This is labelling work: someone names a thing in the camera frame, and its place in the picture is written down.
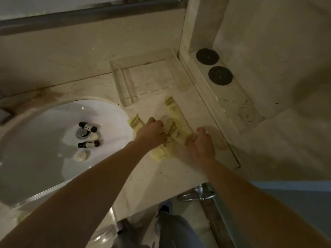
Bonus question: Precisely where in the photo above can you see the person's shoe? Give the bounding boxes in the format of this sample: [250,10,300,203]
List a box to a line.
[116,220,130,235]
[158,200,172,217]

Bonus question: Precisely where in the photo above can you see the white sink basin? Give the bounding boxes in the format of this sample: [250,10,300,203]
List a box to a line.
[0,99,134,207]

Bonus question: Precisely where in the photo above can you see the chrome sink drain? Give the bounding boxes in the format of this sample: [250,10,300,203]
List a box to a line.
[76,127,90,139]

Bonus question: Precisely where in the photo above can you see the person's grey trousers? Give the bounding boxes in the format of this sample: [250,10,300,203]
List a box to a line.
[111,214,205,248]

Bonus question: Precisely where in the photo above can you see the person's right shoe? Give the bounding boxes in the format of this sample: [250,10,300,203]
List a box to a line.
[158,200,172,217]

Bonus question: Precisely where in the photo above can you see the small black-capped bottle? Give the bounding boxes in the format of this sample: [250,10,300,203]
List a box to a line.
[78,140,100,149]
[79,122,98,133]

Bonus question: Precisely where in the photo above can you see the person's right forearm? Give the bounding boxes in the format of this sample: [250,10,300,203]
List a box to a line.
[198,156,331,248]

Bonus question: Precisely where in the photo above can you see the person's left shoe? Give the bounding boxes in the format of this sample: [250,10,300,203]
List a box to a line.
[116,220,130,235]

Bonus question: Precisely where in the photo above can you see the black round coaster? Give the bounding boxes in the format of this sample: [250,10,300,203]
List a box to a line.
[208,66,233,86]
[195,48,220,66]

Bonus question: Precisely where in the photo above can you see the person's left forearm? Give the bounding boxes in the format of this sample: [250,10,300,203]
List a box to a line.
[0,141,156,248]

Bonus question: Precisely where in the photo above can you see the metal-framed wall mirror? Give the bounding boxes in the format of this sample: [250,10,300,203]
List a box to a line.
[0,0,188,37]

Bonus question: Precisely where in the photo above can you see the person's left hand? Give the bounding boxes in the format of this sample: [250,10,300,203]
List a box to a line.
[134,117,168,152]

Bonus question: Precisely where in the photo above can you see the clear acrylic tray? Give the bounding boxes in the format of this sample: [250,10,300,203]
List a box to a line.
[8,178,119,248]

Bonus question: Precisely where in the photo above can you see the chrome towel bar bracket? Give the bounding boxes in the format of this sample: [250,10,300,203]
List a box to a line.
[177,185,215,202]

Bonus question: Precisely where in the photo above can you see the clear acrylic organizer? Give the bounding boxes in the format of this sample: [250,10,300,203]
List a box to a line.
[110,48,194,107]

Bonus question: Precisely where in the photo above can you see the person's right hand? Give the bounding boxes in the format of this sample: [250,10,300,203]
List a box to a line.
[185,127,217,166]

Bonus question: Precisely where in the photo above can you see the white paper sheet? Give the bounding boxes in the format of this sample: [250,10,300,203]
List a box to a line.
[0,0,132,21]

